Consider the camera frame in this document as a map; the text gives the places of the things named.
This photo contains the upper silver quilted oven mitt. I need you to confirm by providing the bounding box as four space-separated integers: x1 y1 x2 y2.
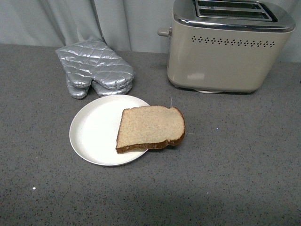
56 40 134 90

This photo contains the lower silver quilted oven mitt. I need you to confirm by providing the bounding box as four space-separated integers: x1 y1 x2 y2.
66 80 133 99

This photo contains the silver quilted oven mitt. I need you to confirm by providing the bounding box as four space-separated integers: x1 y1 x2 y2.
66 80 133 99
56 40 134 90

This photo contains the grey curtain backdrop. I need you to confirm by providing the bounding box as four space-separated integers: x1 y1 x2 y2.
0 0 301 63

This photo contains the beige two-slot toaster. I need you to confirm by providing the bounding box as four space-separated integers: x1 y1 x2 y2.
158 0 295 93

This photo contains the white round plate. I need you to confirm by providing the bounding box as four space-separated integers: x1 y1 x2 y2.
69 95 149 166

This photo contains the brown bread slice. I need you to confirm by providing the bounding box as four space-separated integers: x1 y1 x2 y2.
116 105 185 154

